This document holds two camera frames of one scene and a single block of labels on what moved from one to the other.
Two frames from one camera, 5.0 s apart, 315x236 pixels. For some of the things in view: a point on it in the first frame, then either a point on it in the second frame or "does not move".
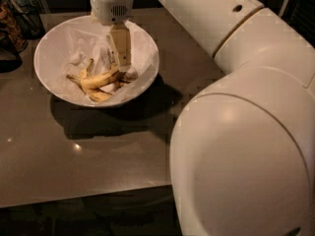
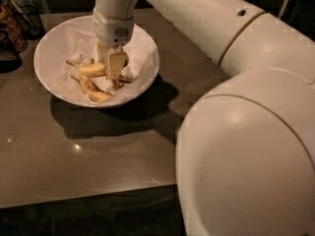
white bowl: (94, 65) does not move
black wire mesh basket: (28, 9) does not move
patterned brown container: (11, 29) does not move
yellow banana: (92, 82) → (90, 70)
